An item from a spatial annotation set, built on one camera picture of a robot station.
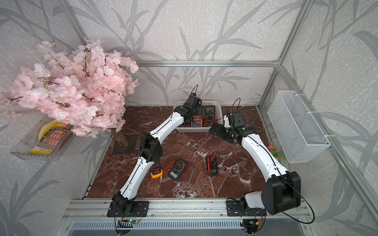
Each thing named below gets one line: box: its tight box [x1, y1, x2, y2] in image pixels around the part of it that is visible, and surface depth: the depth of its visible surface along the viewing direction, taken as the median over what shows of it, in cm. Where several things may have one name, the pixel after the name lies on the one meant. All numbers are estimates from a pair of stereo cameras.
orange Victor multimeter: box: [190, 116, 204, 128], surface depth 98 cm
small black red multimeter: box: [206, 154, 219, 176], surface depth 88 cm
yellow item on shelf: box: [38, 119, 64, 140], surface depth 64 cm
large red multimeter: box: [204, 105, 218, 127], surface depth 104 cm
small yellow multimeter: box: [148, 164, 163, 179], surface depth 84 cm
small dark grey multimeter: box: [167, 159, 188, 181], surface depth 85 cm
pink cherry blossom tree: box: [0, 40, 139, 148], surface depth 59 cm
